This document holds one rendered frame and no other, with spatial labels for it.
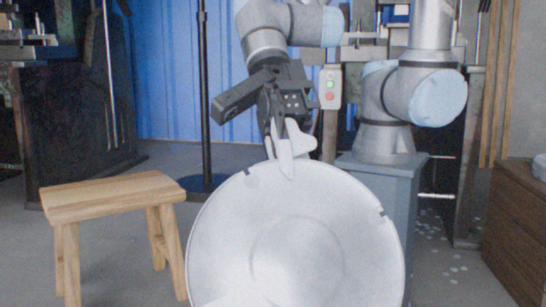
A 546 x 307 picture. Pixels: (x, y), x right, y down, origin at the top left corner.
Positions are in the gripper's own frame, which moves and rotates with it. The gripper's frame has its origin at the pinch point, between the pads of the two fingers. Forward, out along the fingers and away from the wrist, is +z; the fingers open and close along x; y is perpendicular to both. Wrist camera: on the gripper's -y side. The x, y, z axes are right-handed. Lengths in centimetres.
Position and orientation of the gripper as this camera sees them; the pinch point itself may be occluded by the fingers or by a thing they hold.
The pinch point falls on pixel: (282, 174)
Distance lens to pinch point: 62.8
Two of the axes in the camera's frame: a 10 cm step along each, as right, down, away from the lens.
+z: 2.1, 8.5, -4.8
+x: -2.0, 5.1, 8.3
